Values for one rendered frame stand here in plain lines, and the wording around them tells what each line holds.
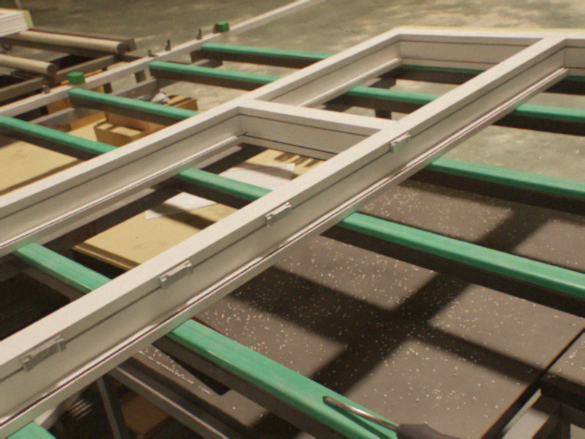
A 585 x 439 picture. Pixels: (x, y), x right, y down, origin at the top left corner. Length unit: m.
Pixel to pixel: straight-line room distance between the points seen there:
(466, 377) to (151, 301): 0.55
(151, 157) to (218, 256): 0.46
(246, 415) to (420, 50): 1.06
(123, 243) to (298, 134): 0.54
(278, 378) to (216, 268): 0.23
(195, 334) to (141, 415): 0.84
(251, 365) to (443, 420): 0.40
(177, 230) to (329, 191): 0.67
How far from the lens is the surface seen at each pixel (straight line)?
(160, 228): 1.74
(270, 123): 1.46
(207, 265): 0.97
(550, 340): 1.31
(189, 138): 1.44
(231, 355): 0.86
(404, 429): 0.71
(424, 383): 1.22
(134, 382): 1.40
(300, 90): 1.64
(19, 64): 2.89
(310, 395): 0.79
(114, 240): 1.74
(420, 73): 1.88
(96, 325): 0.89
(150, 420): 1.71
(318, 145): 1.38
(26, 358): 0.86
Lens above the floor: 1.37
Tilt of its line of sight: 27 degrees down
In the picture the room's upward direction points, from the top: 10 degrees counter-clockwise
